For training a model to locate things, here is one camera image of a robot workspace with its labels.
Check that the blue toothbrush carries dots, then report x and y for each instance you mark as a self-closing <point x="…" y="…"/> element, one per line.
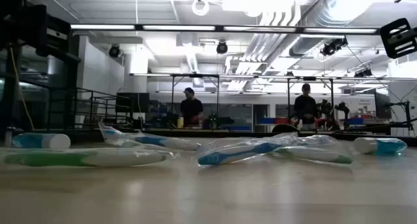
<point x="153" y="140"/>
<point x="317" y="140"/>
<point x="228" y="155"/>

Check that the green toothbrush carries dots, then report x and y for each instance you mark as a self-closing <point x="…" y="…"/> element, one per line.
<point x="325" y="156"/>
<point x="49" y="159"/>

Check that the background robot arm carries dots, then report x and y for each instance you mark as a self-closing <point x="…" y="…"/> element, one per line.
<point x="342" y="110"/>
<point x="218" y="120"/>

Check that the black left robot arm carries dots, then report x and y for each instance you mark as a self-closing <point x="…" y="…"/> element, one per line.
<point x="16" y="9"/>

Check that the black monitor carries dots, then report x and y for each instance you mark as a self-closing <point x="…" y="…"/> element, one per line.
<point x="382" y="106"/>

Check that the blue storage bin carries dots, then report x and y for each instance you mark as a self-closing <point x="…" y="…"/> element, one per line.
<point x="355" y="121"/>
<point x="267" y="120"/>

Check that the black box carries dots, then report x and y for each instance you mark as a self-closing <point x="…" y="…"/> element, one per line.
<point x="137" y="103"/>

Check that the red storage bin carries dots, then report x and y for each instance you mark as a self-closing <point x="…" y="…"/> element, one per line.
<point x="281" y="120"/>

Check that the long ceiling light strip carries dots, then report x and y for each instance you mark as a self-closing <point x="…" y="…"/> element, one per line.
<point x="179" y="27"/>

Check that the yellow cup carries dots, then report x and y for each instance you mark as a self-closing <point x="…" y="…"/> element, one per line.
<point x="180" y="122"/>

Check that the black ceiling camera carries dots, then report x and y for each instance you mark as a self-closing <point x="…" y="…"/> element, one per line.
<point x="363" y="73"/>
<point x="333" y="47"/>
<point x="222" y="47"/>
<point x="114" y="50"/>

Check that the black workstation frame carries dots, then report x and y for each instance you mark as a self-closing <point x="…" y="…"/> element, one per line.
<point x="309" y="78"/>
<point x="195" y="75"/>

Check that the black aluminium table frame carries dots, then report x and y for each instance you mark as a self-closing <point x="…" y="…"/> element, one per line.
<point x="346" y="136"/>

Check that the silver metal post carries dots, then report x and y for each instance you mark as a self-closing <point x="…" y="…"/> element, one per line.
<point x="8" y="137"/>

